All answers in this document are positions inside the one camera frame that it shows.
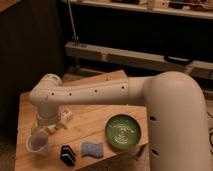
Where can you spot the wooden shelf beam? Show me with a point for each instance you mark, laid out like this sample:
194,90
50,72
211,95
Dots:
137,59

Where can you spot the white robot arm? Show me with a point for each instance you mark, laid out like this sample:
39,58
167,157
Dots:
177,115

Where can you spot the black white striped eraser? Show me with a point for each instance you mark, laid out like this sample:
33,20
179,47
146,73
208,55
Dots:
67,155

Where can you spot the black handle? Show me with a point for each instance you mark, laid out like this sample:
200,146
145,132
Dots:
177,61

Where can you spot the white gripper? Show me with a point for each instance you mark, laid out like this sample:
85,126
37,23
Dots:
51,125

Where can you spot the green plate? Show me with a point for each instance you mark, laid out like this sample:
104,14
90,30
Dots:
123,132

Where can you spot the metal pole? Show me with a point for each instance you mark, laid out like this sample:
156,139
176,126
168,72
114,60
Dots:
75,37

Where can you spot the blue sponge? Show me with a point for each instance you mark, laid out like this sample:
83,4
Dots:
92,149

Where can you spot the clear plastic cup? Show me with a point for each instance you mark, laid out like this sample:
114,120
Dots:
37,143

